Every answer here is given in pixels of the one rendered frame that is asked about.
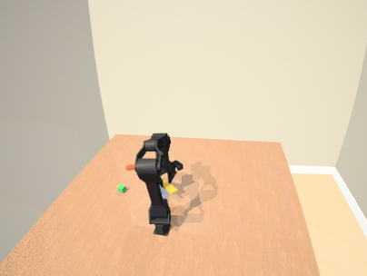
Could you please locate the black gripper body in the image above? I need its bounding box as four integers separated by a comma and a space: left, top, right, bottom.
159, 160, 184, 181

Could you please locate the small green cube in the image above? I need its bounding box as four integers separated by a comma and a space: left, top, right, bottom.
117, 184, 127, 193

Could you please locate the yellow bar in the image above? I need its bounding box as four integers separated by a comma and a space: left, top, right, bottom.
161, 177, 178, 195

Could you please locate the orange rectangular bar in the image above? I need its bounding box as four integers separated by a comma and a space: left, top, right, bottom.
126, 164, 134, 171

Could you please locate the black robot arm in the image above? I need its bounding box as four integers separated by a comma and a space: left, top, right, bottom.
134, 133, 171, 236

